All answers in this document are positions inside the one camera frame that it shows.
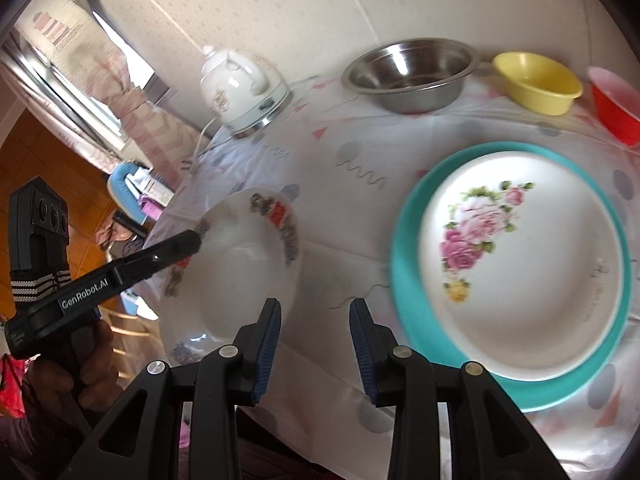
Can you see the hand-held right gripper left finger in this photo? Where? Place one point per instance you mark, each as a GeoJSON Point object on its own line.
{"type": "Point", "coordinates": [267, 347]}

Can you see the white ceramic electric kettle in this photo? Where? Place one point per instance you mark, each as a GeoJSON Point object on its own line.
{"type": "Point", "coordinates": [230, 80]}

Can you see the white patterned tablecloth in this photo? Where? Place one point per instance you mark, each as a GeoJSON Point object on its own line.
{"type": "Point", "coordinates": [340, 160]}

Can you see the pink checked curtain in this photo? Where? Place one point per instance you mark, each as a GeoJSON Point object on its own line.
{"type": "Point", "coordinates": [90, 90]}

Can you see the wooden chair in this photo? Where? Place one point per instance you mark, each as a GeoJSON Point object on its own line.
{"type": "Point", "coordinates": [127, 322]}

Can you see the teal plate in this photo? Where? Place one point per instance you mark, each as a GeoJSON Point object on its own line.
{"type": "Point", "coordinates": [407, 290]}

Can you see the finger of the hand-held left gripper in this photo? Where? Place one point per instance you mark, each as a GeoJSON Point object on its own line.
{"type": "Point", "coordinates": [160, 257]}

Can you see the person's left hand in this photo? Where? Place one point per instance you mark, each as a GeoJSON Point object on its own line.
{"type": "Point", "coordinates": [97, 365]}

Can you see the yellow plastic bowl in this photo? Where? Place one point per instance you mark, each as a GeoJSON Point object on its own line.
{"type": "Point", "coordinates": [537, 82]}

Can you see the person's left forearm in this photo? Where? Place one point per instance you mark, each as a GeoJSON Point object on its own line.
{"type": "Point", "coordinates": [30, 440]}

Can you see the red plastic bowl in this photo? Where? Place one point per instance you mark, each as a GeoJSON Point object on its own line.
{"type": "Point", "coordinates": [617, 110]}

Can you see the silver kettle base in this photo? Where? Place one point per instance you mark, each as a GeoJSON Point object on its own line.
{"type": "Point", "coordinates": [267, 116]}

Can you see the blue stool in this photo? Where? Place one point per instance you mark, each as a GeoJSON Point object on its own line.
{"type": "Point", "coordinates": [122, 185]}

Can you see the white rose print plate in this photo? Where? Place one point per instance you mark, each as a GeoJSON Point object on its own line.
{"type": "Point", "coordinates": [530, 290]}

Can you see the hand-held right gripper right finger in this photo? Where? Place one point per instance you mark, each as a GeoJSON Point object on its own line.
{"type": "Point", "coordinates": [361, 352]}

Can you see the white deep plate grey print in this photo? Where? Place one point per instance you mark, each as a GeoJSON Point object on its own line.
{"type": "Point", "coordinates": [240, 270]}

